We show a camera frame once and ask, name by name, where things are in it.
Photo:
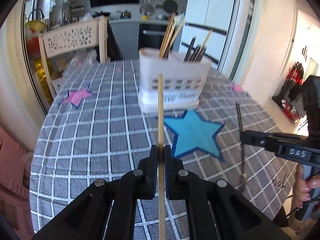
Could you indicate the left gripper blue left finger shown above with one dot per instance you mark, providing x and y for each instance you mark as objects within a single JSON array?
[{"x": 106, "y": 210}]

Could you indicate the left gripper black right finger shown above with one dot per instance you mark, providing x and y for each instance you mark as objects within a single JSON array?
[{"x": 215, "y": 210}]

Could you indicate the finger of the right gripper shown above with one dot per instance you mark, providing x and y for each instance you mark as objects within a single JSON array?
[{"x": 254, "y": 138}]

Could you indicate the black handled spoon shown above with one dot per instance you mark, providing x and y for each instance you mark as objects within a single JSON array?
[
  {"x": 243, "y": 176},
  {"x": 201, "y": 54}
]

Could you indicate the wooden chopstick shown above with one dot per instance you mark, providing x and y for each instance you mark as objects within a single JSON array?
[
  {"x": 164, "y": 42},
  {"x": 203, "y": 45},
  {"x": 175, "y": 29},
  {"x": 161, "y": 173}
]

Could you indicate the black handled utensil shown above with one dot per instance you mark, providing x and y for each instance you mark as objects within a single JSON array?
[{"x": 195, "y": 53}]

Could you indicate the black handled fork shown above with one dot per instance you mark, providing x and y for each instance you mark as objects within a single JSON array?
[{"x": 190, "y": 49}]

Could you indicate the person's right hand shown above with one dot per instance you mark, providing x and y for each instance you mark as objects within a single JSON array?
[{"x": 302, "y": 187}]

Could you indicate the white utensil holder caddy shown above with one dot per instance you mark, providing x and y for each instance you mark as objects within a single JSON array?
[{"x": 183, "y": 82}]

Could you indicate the grey checked tablecloth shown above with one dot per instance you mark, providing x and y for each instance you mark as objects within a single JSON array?
[{"x": 95, "y": 129}]

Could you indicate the pink box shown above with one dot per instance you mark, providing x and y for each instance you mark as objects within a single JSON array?
[{"x": 15, "y": 207}]

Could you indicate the white refrigerator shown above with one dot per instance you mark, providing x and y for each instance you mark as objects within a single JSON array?
[{"x": 203, "y": 17}]

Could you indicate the black built-in oven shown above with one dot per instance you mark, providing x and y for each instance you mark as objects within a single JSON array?
[{"x": 151, "y": 35}]

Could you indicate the white perforated storage cart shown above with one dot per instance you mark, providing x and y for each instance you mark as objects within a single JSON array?
[{"x": 72, "y": 37}]

